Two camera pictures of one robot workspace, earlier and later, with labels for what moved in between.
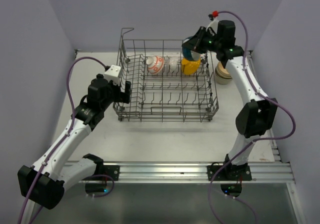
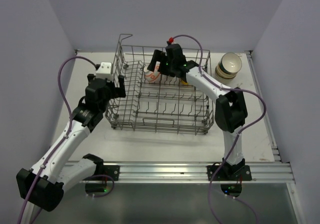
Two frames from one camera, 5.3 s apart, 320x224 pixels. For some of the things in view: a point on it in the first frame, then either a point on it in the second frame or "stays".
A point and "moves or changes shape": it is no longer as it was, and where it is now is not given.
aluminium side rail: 271,137 stays
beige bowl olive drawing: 221,75 stays
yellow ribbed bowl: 189,67 moves or changes shape
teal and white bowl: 188,54 moves or changes shape
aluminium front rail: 191,172 stays
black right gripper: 195,43 → 158,56
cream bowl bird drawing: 222,70 stays
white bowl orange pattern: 155,64 moves or changes shape
